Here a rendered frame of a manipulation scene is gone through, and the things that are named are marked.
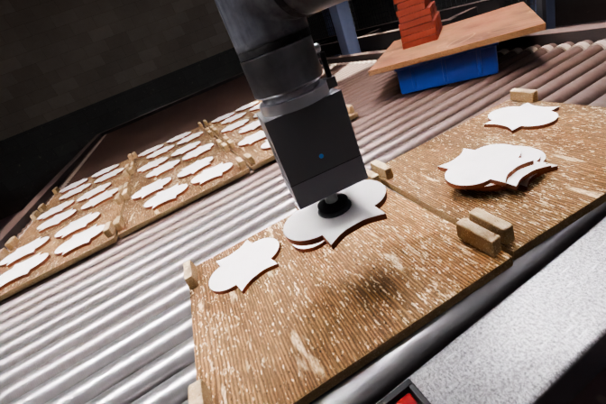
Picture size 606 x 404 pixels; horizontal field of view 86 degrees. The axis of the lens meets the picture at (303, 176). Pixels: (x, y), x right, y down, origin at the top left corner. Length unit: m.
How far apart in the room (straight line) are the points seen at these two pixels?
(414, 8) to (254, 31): 1.10
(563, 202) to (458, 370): 0.28
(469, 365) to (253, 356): 0.24
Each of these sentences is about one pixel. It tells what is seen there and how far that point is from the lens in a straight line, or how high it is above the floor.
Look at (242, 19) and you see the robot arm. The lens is 0.31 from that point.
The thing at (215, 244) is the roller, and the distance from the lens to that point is 0.76.
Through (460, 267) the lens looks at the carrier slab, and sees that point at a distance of 0.47.
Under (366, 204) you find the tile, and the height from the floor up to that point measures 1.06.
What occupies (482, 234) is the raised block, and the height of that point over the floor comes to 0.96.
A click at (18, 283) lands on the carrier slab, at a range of 1.17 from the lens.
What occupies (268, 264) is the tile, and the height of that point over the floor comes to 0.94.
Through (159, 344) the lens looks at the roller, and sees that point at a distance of 0.62.
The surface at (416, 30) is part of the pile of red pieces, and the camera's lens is 1.38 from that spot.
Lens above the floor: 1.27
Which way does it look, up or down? 24 degrees down
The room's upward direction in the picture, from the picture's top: 22 degrees counter-clockwise
